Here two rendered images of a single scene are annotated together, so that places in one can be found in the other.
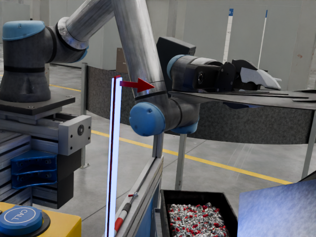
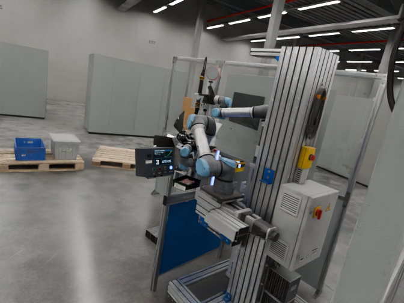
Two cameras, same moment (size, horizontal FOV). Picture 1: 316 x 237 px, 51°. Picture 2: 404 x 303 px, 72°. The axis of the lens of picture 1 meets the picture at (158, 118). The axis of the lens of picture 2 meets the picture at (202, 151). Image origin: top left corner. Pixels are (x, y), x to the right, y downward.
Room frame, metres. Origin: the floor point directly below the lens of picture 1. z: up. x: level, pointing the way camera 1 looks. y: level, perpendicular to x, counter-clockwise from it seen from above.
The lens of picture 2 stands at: (2.64, 1.22, 1.70)
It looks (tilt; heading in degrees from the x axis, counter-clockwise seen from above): 13 degrees down; 212
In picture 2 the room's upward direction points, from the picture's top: 10 degrees clockwise
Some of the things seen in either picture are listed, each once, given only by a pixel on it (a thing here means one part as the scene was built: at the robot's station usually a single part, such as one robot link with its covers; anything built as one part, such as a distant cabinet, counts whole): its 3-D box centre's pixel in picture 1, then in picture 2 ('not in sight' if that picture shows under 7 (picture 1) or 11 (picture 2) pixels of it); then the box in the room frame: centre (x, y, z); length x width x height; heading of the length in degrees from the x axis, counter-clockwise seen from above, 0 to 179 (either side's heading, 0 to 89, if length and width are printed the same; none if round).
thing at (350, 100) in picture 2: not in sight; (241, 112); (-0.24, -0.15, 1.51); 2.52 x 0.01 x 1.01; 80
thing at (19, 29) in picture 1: (26, 43); (225, 168); (1.00, 0.41, 1.20); 0.13 x 0.12 x 0.14; 145
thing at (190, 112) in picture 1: (181, 111); (185, 162); (0.81, -0.06, 1.08); 0.11 x 0.08 x 0.11; 145
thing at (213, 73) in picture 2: not in sight; (213, 73); (-0.18, -0.58, 1.88); 0.16 x 0.07 x 0.16; 115
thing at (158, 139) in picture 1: (159, 129); (169, 183); (1.05, -0.01, 0.96); 0.03 x 0.03 x 0.20; 80
